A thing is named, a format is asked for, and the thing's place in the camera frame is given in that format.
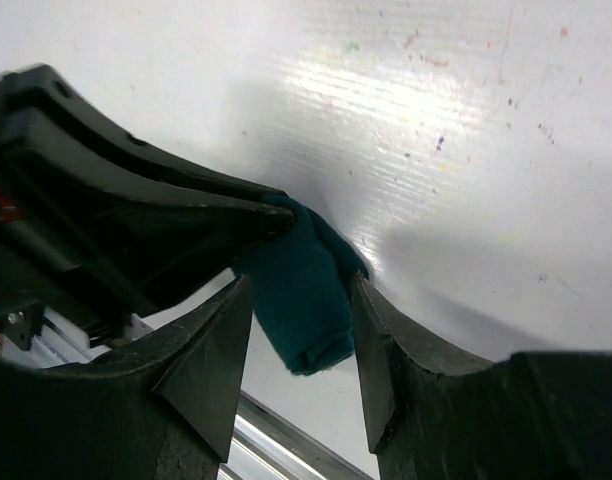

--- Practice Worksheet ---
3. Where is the dark green reindeer sock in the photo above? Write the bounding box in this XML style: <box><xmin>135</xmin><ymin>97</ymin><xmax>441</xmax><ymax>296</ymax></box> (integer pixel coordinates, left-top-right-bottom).
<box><xmin>232</xmin><ymin>195</ymin><xmax>370</xmax><ymax>376</ymax></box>

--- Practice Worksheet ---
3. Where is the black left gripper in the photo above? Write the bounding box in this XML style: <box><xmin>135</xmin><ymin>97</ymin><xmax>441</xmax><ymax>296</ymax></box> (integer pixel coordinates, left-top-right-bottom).
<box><xmin>0</xmin><ymin>89</ymin><xmax>295</xmax><ymax>351</ymax></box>

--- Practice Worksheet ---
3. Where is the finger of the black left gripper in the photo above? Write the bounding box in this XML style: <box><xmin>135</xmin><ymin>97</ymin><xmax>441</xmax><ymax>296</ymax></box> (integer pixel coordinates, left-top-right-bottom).
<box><xmin>0</xmin><ymin>64</ymin><xmax>285</xmax><ymax>202</ymax></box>

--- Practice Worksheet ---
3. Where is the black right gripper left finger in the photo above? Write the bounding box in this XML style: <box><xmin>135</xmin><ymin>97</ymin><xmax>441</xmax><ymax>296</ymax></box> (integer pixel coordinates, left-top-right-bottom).
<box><xmin>0</xmin><ymin>273</ymin><xmax>256</xmax><ymax>480</ymax></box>

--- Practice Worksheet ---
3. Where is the aluminium table frame rail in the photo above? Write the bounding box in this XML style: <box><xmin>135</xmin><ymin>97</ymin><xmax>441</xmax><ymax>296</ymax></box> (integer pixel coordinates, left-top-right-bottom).
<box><xmin>0</xmin><ymin>299</ymin><xmax>377</xmax><ymax>480</ymax></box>

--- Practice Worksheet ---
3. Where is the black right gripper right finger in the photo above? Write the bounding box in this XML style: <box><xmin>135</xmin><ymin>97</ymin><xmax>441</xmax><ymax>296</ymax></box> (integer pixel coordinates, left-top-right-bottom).
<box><xmin>352</xmin><ymin>276</ymin><xmax>612</xmax><ymax>479</ymax></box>

